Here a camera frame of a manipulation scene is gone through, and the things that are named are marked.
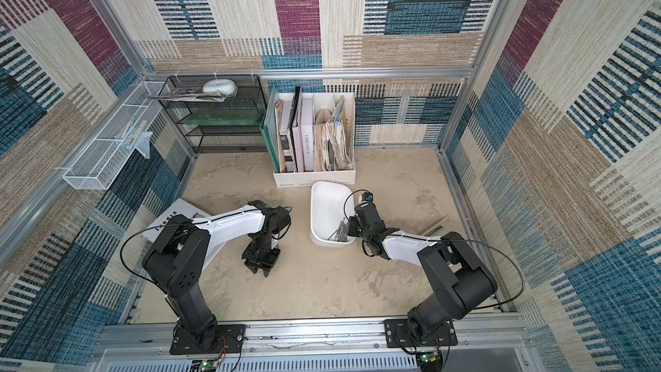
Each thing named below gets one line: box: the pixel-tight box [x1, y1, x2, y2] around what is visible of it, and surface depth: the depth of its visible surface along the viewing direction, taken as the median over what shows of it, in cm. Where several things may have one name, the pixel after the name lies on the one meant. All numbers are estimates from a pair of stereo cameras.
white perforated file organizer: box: [272, 92, 356, 188], surface depth 103 cm
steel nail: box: [327, 217, 351, 242], surface depth 96 cm
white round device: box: [202, 78, 237, 97], surface depth 91 cm
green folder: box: [259, 86, 281, 174], surface depth 92 cm
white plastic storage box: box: [309, 180, 357, 248], surface depth 101 cm
